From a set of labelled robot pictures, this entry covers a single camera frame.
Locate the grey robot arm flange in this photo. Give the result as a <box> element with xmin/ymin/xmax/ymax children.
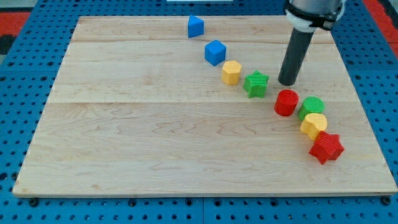
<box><xmin>284</xmin><ymin>0</ymin><xmax>346</xmax><ymax>33</ymax></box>

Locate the yellow heart block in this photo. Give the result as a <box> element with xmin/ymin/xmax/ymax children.
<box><xmin>300</xmin><ymin>113</ymin><xmax>328</xmax><ymax>141</ymax></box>

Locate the red cylinder block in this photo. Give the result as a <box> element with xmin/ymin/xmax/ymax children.
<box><xmin>274</xmin><ymin>89</ymin><xmax>299</xmax><ymax>116</ymax></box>

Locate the blue triangular block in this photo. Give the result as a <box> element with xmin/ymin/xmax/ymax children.
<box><xmin>187</xmin><ymin>15</ymin><xmax>205</xmax><ymax>38</ymax></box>

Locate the green star block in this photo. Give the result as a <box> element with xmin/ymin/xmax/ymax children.
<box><xmin>243</xmin><ymin>70</ymin><xmax>269</xmax><ymax>98</ymax></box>

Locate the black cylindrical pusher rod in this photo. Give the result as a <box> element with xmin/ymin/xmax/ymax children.
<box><xmin>278</xmin><ymin>28</ymin><xmax>313</xmax><ymax>86</ymax></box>

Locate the light wooden board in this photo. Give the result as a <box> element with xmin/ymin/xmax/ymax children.
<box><xmin>13</xmin><ymin>16</ymin><xmax>397</xmax><ymax>198</ymax></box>

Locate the green cylinder block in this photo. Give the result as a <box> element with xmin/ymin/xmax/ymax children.
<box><xmin>298</xmin><ymin>96</ymin><xmax>325</xmax><ymax>121</ymax></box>

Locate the red star block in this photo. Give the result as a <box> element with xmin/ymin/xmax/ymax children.
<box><xmin>309</xmin><ymin>131</ymin><xmax>345</xmax><ymax>164</ymax></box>

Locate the blue cube block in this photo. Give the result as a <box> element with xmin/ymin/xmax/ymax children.
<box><xmin>205</xmin><ymin>40</ymin><xmax>226</xmax><ymax>66</ymax></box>

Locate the yellow hexagonal block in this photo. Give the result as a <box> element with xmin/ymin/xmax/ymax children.
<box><xmin>221</xmin><ymin>60</ymin><xmax>242</xmax><ymax>85</ymax></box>

